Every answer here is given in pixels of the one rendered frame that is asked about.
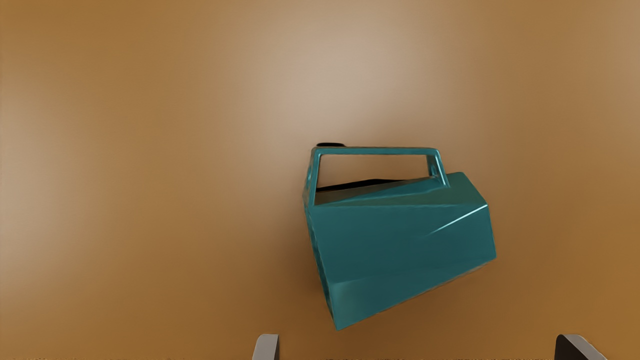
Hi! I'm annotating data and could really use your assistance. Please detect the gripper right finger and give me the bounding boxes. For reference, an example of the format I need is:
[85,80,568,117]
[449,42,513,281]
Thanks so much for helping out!
[554,334,609,360]

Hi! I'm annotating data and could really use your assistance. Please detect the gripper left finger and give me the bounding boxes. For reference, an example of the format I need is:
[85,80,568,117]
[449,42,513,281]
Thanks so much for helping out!
[251,334,280,360]

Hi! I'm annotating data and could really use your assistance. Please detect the teal faceted mug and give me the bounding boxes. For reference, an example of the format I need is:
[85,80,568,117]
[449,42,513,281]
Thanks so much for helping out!
[302,143,497,331]

